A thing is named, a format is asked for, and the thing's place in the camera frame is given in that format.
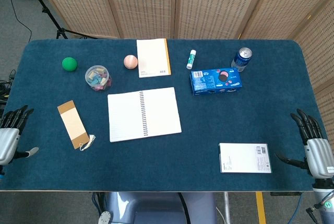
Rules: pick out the green ball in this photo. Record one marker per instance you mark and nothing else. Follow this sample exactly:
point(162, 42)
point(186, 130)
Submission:
point(69, 64)

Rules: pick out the open white spiral notebook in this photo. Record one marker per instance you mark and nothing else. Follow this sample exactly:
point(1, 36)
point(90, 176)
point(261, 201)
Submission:
point(125, 115)

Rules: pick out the clear jar of erasers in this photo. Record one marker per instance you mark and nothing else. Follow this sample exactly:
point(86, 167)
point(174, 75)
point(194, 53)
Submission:
point(98, 78)

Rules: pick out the grey-blue robot torso base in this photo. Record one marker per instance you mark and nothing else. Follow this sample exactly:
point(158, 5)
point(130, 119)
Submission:
point(156, 208)

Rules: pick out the closed cream notebook orange spine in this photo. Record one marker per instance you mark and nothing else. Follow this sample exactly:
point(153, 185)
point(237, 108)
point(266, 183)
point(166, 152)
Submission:
point(152, 58)

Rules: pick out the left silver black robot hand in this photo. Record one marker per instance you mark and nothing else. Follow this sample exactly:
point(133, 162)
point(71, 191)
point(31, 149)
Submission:
point(9, 140)

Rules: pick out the blue Oreo cookie box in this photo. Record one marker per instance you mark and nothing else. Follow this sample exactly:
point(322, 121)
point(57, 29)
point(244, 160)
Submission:
point(215, 81)

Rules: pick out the brown cream tasselled bookmark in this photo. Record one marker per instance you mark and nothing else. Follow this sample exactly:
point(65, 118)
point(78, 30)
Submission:
point(73, 123)

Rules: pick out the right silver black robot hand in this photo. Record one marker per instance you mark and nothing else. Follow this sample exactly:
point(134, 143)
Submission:
point(319, 156)

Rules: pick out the wooden woven folding screen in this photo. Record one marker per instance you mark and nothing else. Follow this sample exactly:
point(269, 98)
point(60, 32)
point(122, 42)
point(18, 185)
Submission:
point(208, 4)

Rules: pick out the pink orange ball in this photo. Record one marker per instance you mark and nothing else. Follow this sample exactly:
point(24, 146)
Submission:
point(130, 62)

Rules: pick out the white rectangular box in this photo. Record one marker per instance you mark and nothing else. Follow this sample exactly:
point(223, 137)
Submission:
point(242, 158)

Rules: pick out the blue soda can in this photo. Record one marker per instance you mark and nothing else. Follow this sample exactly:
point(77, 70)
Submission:
point(241, 60)

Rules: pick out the dark blue table mat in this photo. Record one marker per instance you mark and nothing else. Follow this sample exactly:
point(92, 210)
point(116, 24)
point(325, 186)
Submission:
point(182, 161)

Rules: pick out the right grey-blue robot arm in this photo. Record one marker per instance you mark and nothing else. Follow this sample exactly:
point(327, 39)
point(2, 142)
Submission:
point(327, 205)

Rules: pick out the white green glue stick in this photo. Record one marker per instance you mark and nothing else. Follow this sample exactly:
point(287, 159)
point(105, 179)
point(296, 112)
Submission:
point(191, 59)

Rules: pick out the black tripod stand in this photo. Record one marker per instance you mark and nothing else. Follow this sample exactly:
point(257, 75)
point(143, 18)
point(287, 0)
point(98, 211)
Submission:
point(61, 32)

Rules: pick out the white table leg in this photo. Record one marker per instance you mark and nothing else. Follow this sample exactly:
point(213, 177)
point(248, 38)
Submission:
point(227, 205)

